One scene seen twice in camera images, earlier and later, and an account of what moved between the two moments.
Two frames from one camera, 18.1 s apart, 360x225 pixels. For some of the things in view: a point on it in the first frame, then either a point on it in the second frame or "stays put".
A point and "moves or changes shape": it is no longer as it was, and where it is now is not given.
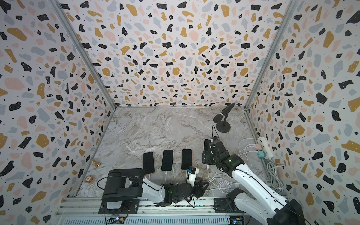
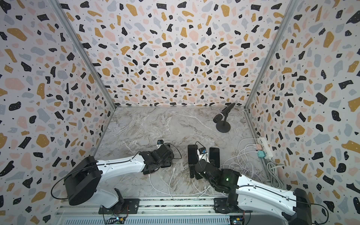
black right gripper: [206, 157] → [197, 175]
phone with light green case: [206, 143] moves or changes shape
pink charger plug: [259, 147] stays put
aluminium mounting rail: [85, 211] stays put
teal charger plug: [261, 153] stays put
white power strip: [266, 148] stays put
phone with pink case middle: [186, 159] → [192, 153]
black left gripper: [199, 194] → [171, 157]
